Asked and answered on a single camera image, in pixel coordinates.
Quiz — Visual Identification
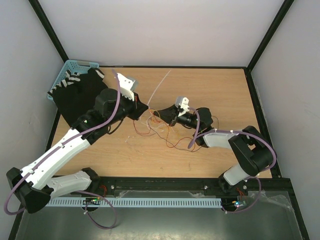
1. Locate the black striped cloth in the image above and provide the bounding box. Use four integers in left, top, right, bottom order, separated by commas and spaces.
47, 68, 108, 126

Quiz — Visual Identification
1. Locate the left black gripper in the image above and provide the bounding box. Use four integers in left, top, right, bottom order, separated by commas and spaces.
106, 90, 148, 126

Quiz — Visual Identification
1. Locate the light blue plastic basket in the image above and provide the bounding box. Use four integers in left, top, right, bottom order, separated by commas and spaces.
47, 59, 100, 103

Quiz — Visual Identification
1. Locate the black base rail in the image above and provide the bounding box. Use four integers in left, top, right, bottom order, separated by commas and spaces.
89, 176, 248, 197

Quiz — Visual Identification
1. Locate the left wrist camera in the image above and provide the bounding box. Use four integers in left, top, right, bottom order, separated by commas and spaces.
117, 73, 139, 101

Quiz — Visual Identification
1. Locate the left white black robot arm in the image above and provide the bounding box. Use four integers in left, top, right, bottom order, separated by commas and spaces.
6, 88, 148, 214

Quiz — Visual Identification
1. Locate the black enclosure frame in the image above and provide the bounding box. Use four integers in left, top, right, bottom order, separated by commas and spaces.
7, 0, 311, 240

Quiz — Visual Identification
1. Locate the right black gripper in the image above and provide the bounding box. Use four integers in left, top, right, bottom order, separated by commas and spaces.
153, 104, 200, 131

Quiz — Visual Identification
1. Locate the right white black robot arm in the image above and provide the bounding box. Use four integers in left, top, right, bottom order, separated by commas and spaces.
153, 105, 277, 195

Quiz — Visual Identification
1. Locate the light blue slotted cable duct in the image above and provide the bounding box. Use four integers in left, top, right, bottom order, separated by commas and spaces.
46, 197, 221, 208

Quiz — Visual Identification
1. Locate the red wire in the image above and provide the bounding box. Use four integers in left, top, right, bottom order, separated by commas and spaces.
132, 108, 203, 153

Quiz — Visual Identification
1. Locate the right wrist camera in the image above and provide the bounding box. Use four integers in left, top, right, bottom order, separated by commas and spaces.
174, 96, 189, 112

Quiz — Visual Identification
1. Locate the white zip tie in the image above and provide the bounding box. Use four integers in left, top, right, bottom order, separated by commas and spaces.
147, 69, 172, 108

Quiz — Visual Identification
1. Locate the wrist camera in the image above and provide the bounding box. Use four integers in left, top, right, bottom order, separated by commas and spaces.
117, 73, 139, 101
174, 96, 189, 112

